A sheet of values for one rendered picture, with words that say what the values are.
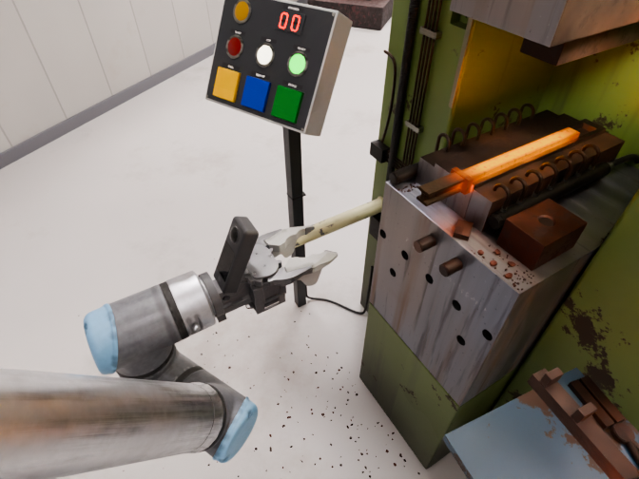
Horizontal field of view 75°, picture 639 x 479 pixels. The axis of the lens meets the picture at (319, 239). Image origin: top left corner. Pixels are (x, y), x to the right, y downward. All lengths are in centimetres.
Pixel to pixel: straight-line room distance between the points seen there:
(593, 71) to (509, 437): 86
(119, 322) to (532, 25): 70
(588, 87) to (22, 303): 222
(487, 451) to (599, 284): 39
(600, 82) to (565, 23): 54
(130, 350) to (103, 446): 21
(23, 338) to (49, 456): 174
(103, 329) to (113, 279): 154
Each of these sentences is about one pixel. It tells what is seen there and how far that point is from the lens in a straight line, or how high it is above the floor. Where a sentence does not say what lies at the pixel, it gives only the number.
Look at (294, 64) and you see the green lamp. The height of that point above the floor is 109.
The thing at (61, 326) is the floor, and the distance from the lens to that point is 210.
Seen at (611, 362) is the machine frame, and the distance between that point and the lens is 106.
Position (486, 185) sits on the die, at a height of 99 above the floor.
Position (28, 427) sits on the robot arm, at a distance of 39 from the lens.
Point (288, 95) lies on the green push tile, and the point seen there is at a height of 103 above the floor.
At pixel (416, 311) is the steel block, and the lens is 108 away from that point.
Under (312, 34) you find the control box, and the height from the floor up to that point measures 115.
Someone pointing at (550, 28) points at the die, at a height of 129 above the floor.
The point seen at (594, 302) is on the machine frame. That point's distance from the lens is 100.
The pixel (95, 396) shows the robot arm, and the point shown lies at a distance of 44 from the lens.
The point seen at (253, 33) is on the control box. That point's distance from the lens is 118.
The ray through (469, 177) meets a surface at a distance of 86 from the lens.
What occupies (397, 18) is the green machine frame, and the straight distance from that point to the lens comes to 116.
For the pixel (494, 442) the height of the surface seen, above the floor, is 77.
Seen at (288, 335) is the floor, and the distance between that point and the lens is 178.
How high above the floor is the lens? 149
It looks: 44 degrees down
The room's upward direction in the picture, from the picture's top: straight up
